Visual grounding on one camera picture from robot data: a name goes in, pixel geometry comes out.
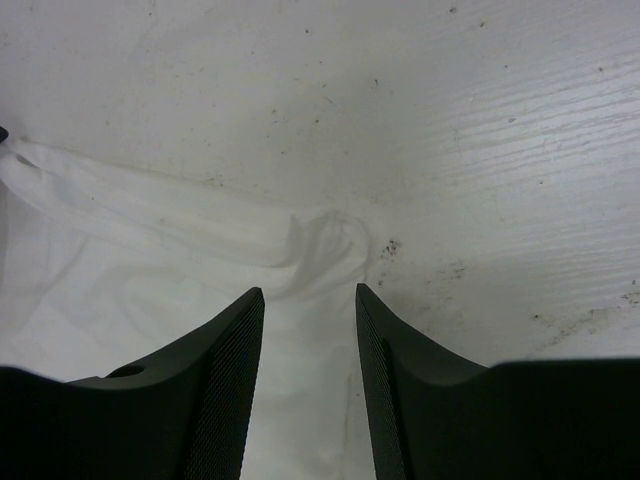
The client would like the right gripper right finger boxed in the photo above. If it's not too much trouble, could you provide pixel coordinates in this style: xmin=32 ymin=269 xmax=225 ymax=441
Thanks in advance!
xmin=355 ymin=284 xmax=639 ymax=479

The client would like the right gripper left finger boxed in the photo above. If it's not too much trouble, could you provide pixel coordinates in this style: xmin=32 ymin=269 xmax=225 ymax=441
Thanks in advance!
xmin=1 ymin=288 xmax=264 ymax=479

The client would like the white tank top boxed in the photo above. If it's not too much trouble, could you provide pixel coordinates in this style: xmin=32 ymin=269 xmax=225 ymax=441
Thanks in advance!
xmin=1 ymin=140 xmax=371 ymax=479

